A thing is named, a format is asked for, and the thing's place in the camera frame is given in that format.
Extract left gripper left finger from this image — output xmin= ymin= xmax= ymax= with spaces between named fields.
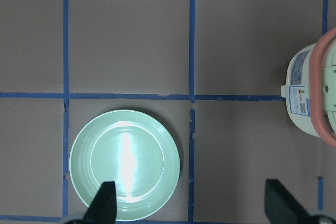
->
xmin=82 ymin=182 xmax=117 ymax=224

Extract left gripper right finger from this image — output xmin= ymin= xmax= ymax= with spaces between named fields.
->
xmin=264 ymin=179 xmax=315 ymax=224

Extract green plate near left arm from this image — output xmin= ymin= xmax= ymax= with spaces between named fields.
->
xmin=69 ymin=110 xmax=180 ymax=221

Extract white rice cooker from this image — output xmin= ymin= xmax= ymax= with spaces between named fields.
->
xmin=281 ymin=29 xmax=335 ymax=147

